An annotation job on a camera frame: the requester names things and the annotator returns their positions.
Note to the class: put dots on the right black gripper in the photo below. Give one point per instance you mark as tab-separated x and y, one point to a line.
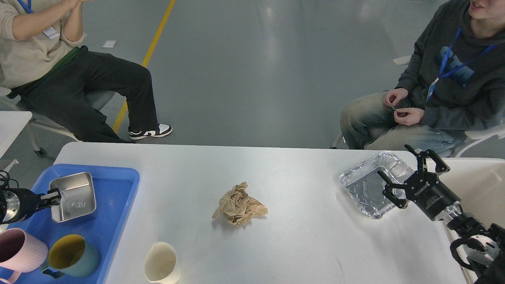
431	196

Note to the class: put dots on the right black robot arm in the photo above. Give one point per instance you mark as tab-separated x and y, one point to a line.
478	248

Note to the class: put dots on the grey office chair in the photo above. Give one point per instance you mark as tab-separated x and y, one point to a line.
97	99

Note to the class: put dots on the person in beige shirt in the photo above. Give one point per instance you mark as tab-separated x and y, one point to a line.
44	62

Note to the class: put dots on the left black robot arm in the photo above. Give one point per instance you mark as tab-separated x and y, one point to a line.
5	184

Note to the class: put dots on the dark teal mug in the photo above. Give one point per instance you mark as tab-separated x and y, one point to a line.
71	255

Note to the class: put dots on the small steel rectangular tin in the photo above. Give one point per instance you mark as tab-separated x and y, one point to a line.
78	202

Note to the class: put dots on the cream paper cup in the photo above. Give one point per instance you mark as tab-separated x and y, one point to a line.
162	265

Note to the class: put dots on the aluminium foil tray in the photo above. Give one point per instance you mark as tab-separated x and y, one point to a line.
364	185

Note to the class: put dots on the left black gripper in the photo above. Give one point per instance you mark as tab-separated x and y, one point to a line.
19	204

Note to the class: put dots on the person in grey hoodie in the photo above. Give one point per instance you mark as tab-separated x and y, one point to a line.
454	82

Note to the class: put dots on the white side table left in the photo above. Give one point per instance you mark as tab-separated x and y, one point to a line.
12	124

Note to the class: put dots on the brown paper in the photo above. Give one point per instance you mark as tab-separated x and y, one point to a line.
238	207

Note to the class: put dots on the blue plastic tray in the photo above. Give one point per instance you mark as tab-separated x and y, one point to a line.
115	190

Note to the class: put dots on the pink ribbed mug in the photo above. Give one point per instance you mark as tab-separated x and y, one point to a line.
20	252

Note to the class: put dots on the white chair of right person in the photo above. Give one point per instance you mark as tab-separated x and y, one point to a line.
473	138

